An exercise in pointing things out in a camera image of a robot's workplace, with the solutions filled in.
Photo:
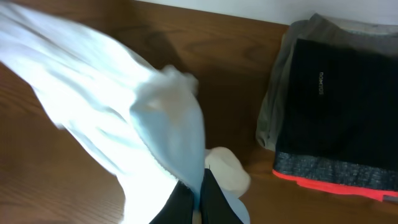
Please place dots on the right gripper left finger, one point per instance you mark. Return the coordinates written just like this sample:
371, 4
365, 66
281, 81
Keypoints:
178, 208

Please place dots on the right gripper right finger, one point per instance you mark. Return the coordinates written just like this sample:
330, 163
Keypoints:
214, 207

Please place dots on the white t-shirt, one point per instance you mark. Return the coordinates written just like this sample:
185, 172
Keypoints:
141, 124

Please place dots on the folded grey garment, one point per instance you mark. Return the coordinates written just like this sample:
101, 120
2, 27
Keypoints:
377, 38

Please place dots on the folded black shorts orange hem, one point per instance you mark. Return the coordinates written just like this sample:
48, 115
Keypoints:
339, 133

